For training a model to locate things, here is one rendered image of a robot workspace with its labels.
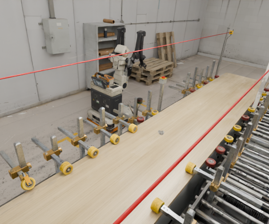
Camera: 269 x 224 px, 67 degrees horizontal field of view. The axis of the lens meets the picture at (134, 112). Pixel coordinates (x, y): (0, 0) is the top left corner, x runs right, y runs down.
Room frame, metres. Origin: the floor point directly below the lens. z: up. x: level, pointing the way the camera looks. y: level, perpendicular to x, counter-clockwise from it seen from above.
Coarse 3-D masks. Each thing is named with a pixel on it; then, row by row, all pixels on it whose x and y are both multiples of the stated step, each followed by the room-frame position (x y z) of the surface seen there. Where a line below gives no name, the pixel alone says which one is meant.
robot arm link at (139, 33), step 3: (138, 33) 3.40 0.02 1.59; (141, 33) 3.40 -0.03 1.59; (138, 36) 3.39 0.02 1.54; (138, 39) 3.38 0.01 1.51; (138, 42) 3.37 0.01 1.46; (138, 45) 3.38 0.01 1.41; (135, 48) 3.38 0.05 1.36; (138, 48) 3.38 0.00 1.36; (138, 51) 3.38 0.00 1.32; (132, 54) 3.38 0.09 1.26; (138, 54) 3.35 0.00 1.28; (135, 57) 3.32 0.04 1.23; (138, 57) 3.35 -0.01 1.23
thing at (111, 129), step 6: (126, 108) 3.33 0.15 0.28; (96, 114) 3.05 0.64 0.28; (126, 114) 3.14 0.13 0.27; (132, 114) 3.24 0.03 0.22; (90, 120) 3.11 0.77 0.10; (96, 120) 3.01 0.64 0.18; (108, 120) 2.87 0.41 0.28; (126, 120) 3.11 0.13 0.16; (108, 126) 2.82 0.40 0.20; (114, 126) 2.88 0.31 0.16
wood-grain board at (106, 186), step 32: (192, 96) 2.66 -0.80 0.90; (224, 96) 2.74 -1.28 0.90; (160, 128) 1.77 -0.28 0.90; (192, 128) 1.82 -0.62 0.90; (224, 128) 1.86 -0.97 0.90; (96, 160) 1.24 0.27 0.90; (128, 160) 1.27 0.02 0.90; (160, 160) 1.29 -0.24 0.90; (192, 160) 1.32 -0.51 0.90; (32, 192) 0.90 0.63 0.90; (64, 192) 0.92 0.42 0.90; (96, 192) 0.93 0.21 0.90; (128, 192) 0.95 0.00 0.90; (160, 192) 0.97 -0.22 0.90
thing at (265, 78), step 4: (268, 64) 2.48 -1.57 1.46; (268, 68) 2.47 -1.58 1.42; (268, 72) 2.46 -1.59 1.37; (264, 76) 2.48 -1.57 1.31; (268, 76) 2.45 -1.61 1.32; (264, 80) 2.47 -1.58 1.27; (264, 84) 2.46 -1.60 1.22; (260, 88) 2.47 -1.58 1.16; (260, 92) 2.46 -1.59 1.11; (256, 96) 2.48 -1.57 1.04; (260, 96) 2.45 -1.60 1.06; (256, 100) 2.47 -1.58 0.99; (256, 104) 2.46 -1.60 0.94; (252, 112) 2.46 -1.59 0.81; (248, 120) 2.47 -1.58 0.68
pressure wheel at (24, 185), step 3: (30, 177) 0.96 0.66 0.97; (24, 180) 0.93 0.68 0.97; (33, 180) 0.95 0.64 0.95; (21, 183) 0.93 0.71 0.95; (24, 183) 0.92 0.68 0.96; (33, 183) 0.94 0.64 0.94; (21, 186) 0.92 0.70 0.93; (24, 186) 0.91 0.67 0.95; (27, 186) 0.91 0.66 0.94; (30, 186) 0.92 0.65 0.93; (33, 186) 0.93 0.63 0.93; (24, 189) 0.91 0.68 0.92; (27, 189) 0.90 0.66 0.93; (30, 189) 0.91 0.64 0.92
